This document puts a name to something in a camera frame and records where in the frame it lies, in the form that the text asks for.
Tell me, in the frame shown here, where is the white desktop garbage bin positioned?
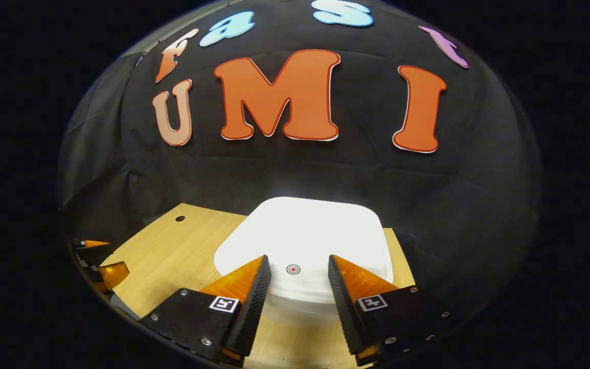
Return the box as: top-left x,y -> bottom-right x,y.
214,196 -> 394,329

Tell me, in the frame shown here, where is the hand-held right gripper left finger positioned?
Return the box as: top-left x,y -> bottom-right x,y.
139,255 -> 272,367

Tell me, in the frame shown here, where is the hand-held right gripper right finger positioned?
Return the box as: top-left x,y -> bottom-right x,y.
328,255 -> 452,367

